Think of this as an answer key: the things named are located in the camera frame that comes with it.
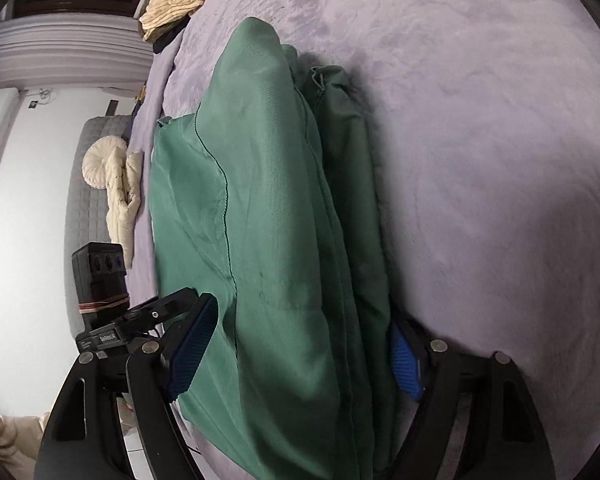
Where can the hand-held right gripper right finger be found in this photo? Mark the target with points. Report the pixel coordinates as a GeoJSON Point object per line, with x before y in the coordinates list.
{"type": "Point", "coordinates": [405, 360]}

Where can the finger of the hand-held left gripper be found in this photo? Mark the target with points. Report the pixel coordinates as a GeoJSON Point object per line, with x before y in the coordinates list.
{"type": "Point", "coordinates": [165, 307]}

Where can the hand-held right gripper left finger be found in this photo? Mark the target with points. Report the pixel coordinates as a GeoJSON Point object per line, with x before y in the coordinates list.
{"type": "Point", "coordinates": [192, 340]}

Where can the green shirt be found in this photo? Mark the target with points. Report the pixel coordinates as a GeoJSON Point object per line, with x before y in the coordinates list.
{"type": "Point", "coordinates": [270, 210]}

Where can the cream knit sweater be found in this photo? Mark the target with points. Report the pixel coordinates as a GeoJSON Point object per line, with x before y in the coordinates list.
{"type": "Point", "coordinates": [122, 210]}

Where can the grey quilted mattress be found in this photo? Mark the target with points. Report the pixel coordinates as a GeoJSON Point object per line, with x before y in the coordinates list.
{"type": "Point", "coordinates": [80, 185]}

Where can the round cream cushion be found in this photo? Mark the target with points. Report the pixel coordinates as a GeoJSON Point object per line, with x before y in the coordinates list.
{"type": "Point", "coordinates": [102, 162]}

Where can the cream fluffy cloth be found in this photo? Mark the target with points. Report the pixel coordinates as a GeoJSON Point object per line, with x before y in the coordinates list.
{"type": "Point", "coordinates": [2, 437]}

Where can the white pleated curtain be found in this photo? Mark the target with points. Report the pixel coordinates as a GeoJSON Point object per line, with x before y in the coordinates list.
{"type": "Point", "coordinates": [70, 55]}

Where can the lavender plush blanket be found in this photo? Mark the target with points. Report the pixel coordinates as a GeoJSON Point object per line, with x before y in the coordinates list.
{"type": "Point", "coordinates": [480, 135]}

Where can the black cloth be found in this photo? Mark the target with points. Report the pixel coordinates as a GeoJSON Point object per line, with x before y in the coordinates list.
{"type": "Point", "coordinates": [167, 40]}

